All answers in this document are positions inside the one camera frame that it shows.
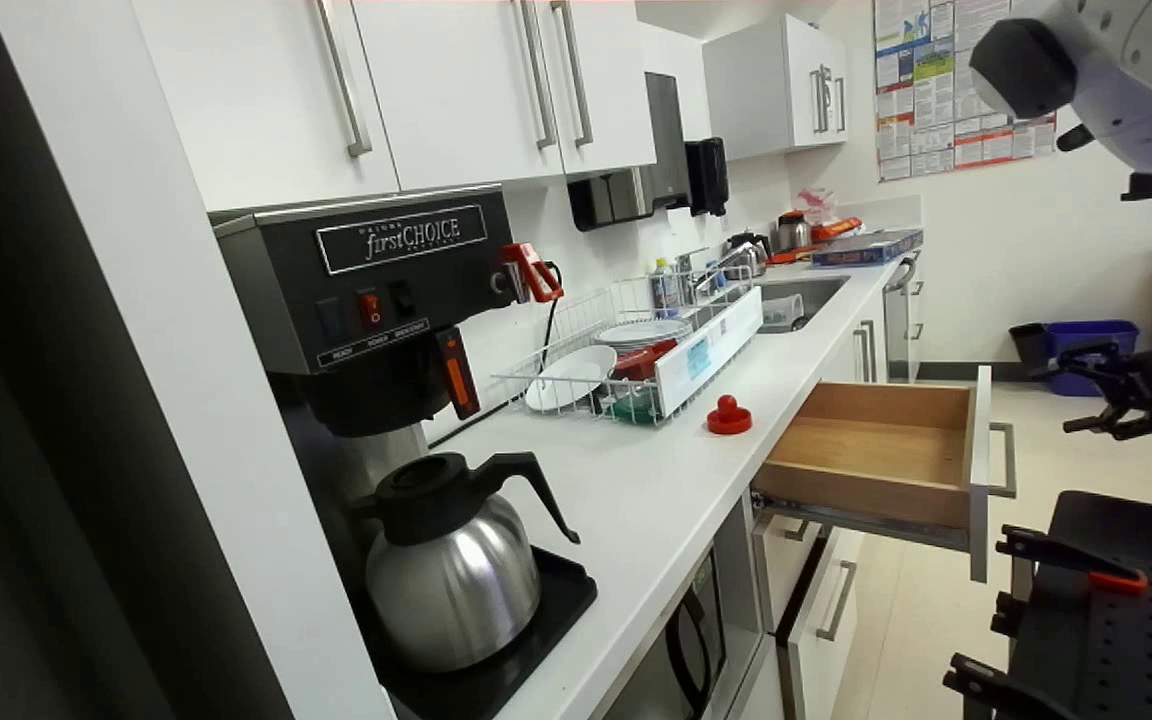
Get white drawer with wooden inside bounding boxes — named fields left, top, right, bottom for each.
left=747, top=360, right=1023, bottom=588

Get blue recycling bin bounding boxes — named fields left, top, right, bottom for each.
left=1045, top=315, right=1142, bottom=398

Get small black bin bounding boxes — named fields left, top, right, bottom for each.
left=1007, top=320, right=1062, bottom=383

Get white base cabinet door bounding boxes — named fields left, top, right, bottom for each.
left=822, top=312, right=893, bottom=391
left=882, top=256, right=932, bottom=383

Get small black clamp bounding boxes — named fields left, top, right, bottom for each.
left=986, top=591, right=1036, bottom=640

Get black cart with red clips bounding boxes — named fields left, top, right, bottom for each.
left=943, top=489, right=1152, bottom=720

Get blue flat tray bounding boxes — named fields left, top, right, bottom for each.
left=806, top=229, right=928, bottom=273

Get orange kitchen item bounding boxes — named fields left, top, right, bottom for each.
left=806, top=213, right=867, bottom=247

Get steel sink basin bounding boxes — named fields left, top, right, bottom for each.
left=754, top=273, right=856, bottom=336

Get steel pot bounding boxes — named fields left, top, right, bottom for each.
left=766, top=207, right=817, bottom=256

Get red round knob object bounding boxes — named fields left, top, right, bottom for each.
left=703, top=391, right=754, bottom=441

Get black kettle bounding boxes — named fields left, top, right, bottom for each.
left=718, top=229, right=777, bottom=268

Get white dish rack blue label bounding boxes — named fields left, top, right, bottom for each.
left=518, top=280, right=766, bottom=432

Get chrome sink faucet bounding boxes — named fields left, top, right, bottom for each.
left=679, top=239, right=766, bottom=308

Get black soap dispenser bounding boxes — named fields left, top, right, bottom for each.
left=685, top=137, right=736, bottom=219

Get clear dish soap bottle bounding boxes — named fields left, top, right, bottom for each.
left=647, top=256, right=688, bottom=320

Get red item in rack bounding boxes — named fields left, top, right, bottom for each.
left=610, top=336, right=679, bottom=383

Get built-in microwave oven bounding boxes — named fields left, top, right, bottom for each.
left=600, top=493, right=772, bottom=720

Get green item in rack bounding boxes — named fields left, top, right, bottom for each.
left=608, top=383, right=663, bottom=432

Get white bowl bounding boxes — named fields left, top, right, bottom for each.
left=590, top=315, right=675, bottom=351

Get grey paper towel dispenser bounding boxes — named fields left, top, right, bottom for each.
left=563, top=72, right=694, bottom=237

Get white plate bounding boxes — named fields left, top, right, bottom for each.
left=523, top=341, right=620, bottom=415

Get steel coffee carafe black lid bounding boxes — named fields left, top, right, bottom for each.
left=347, top=446, right=583, bottom=675

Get black coffee maker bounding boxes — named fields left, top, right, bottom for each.
left=210, top=186, right=600, bottom=720

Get white refrigerator with black sides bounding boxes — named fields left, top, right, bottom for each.
left=0, top=0, right=292, bottom=720

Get black clamp with red handle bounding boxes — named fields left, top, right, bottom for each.
left=991, top=518, right=1152, bottom=598

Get colourful wall poster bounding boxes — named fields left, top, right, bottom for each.
left=867, top=0, right=1068, bottom=186

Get white wall cabinet two doors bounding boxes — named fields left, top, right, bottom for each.
left=700, top=11, right=856, bottom=165

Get white wall cabinet door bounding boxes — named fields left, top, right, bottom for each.
left=540, top=0, right=661, bottom=176
left=126, top=0, right=405, bottom=216
left=347, top=0, right=566, bottom=193

